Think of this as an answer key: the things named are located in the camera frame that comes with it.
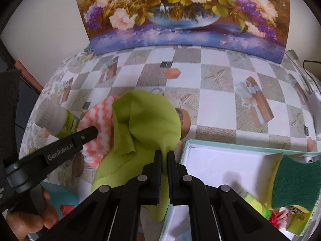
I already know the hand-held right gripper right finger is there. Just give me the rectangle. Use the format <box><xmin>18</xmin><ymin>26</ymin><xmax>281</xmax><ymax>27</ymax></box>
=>
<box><xmin>167</xmin><ymin>151</ymin><xmax>289</xmax><ymax>241</ymax></box>

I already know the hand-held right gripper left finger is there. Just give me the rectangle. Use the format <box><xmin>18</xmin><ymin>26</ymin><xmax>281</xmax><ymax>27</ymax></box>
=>
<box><xmin>43</xmin><ymin>151</ymin><xmax>163</xmax><ymax>241</ymax></box>

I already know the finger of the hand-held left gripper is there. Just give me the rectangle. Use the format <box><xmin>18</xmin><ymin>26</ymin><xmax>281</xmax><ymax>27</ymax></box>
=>
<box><xmin>71</xmin><ymin>126</ymin><xmax>99</xmax><ymax>151</ymax></box>

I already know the white box with teal rim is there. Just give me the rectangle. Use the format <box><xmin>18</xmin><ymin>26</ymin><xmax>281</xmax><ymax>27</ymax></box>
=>
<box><xmin>159</xmin><ymin>139</ymin><xmax>321</xmax><ymax>241</ymax></box>

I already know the lime green cloth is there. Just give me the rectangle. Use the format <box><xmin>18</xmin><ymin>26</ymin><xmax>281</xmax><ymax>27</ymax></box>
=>
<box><xmin>90</xmin><ymin>90</ymin><xmax>182</xmax><ymax>223</ymax></box>

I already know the yellow and green sponge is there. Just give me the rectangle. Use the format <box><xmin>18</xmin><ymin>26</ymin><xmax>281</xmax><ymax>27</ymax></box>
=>
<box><xmin>268</xmin><ymin>154</ymin><xmax>321</xmax><ymax>212</ymax></box>

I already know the person's left hand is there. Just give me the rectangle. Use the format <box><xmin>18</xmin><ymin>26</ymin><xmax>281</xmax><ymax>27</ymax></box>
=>
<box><xmin>6</xmin><ymin>184</ymin><xmax>61</xmax><ymax>241</ymax></box>

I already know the pink white striped cloth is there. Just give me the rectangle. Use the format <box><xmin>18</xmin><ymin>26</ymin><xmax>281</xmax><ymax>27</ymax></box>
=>
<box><xmin>76</xmin><ymin>95</ymin><xmax>121</xmax><ymax>167</ymax></box>

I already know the dark cabinet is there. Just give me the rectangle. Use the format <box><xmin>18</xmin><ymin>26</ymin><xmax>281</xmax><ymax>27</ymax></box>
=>
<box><xmin>0</xmin><ymin>38</ymin><xmax>44</xmax><ymax>136</ymax></box>

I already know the white bottle with green label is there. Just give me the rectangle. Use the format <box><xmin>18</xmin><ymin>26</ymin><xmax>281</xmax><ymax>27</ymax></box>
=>
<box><xmin>35</xmin><ymin>98</ymin><xmax>81</xmax><ymax>139</ymax></box>

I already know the pink board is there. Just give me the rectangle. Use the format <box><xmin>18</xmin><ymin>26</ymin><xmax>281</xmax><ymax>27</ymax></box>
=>
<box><xmin>14</xmin><ymin>60</ymin><xmax>44</xmax><ymax>93</ymax></box>

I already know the teal cloth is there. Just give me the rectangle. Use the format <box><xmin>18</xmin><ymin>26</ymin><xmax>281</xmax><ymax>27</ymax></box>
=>
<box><xmin>40</xmin><ymin>182</ymin><xmax>81</xmax><ymax>221</ymax></box>

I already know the red plastic item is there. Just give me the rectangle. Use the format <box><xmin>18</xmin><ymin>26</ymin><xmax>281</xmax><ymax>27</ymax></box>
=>
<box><xmin>60</xmin><ymin>204</ymin><xmax>77</xmax><ymax>218</ymax></box>

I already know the small green carton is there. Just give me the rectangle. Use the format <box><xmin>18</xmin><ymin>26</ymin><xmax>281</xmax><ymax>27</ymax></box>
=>
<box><xmin>239</xmin><ymin>191</ymin><xmax>272</xmax><ymax>223</ymax></box>
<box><xmin>286</xmin><ymin>212</ymin><xmax>315</xmax><ymax>236</ymax></box>

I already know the checkered printed tablecloth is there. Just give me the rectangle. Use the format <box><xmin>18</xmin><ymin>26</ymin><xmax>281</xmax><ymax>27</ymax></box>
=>
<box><xmin>19</xmin><ymin>44</ymin><xmax>321</xmax><ymax>206</ymax></box>

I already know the flower vase painting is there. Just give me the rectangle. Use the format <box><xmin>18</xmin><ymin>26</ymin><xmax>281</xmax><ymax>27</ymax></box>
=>
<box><xmin>71</xmin><ymin>0</ymin><xmax>291</xmax><ymax>64</ymax></box>

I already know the black cable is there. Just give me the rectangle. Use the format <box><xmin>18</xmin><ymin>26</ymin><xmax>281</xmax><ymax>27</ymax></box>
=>
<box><xmin>302</xmin><ymin>60</ymin><xmax>321</xmax><ymax>93</ymax></box>

